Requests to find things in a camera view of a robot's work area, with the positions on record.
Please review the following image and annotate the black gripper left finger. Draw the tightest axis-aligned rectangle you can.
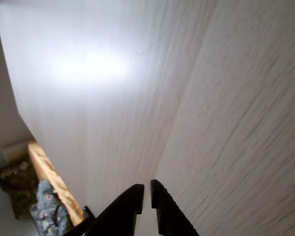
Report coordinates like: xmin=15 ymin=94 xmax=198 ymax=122
xmin=83 ymin=183 xmax=145 ymax=236

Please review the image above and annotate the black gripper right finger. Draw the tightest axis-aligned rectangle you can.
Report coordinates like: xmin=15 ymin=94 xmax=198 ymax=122
xmin=150 ymin=179 xmax=200 ymax=236

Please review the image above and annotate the black table clamp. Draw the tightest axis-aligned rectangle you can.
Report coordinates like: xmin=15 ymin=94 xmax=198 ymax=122
xmin=68 ymin=205 xmax=96 ymax=236

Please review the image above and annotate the grey floral cloth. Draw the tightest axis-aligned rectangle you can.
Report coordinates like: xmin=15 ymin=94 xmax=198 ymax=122
xmin=29 ymin=179 xmax=73 ymax=236

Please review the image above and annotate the light wooden plank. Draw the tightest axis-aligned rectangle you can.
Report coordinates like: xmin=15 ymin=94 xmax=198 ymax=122
xmin=27 ymin=140 xmax=86 ymax=227

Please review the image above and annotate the dark floral rug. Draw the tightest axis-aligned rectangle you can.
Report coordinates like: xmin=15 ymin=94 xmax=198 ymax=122
xmin=0 ymin=157 xmax=40 ymax=221

